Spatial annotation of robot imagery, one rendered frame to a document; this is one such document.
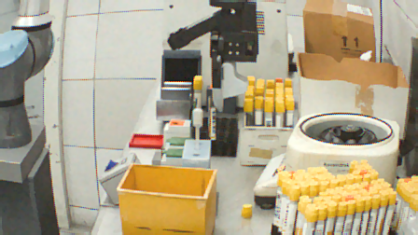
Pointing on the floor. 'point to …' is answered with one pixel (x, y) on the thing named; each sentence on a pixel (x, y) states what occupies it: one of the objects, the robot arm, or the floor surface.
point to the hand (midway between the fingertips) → (216, 103)
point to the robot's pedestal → (30, 201)
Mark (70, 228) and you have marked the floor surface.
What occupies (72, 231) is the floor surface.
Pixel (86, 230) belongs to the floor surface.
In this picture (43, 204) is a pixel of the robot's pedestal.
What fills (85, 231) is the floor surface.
